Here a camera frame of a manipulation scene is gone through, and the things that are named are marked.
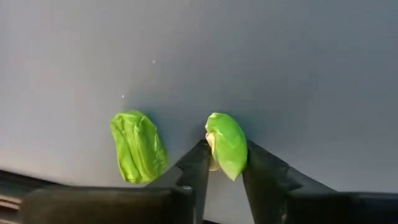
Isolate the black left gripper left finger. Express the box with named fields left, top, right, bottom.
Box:
left=20, top=139, right=213, bottom=224

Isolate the white and green bok choy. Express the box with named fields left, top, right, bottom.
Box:
left=204, top=112, right=249, bottom=182

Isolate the green lettuce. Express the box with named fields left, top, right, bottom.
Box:
left=109, top=110, right=170, bottom=185

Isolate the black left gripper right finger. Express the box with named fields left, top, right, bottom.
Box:
left=241, top=139, right=398, bottom=224

